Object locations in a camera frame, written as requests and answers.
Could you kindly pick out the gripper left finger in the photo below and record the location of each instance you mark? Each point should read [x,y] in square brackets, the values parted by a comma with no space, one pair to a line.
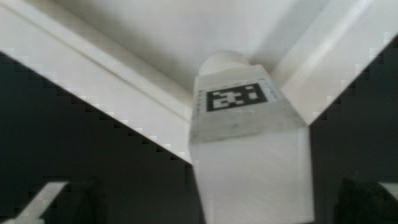
[68,203]

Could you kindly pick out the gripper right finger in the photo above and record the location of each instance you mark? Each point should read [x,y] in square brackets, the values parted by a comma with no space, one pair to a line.
[367,203]

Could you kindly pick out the white table leg with tag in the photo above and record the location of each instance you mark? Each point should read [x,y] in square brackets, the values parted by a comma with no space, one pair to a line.
[250,146]

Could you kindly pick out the white square tabletop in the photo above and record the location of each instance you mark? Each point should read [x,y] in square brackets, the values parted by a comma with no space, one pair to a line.
[118,50]

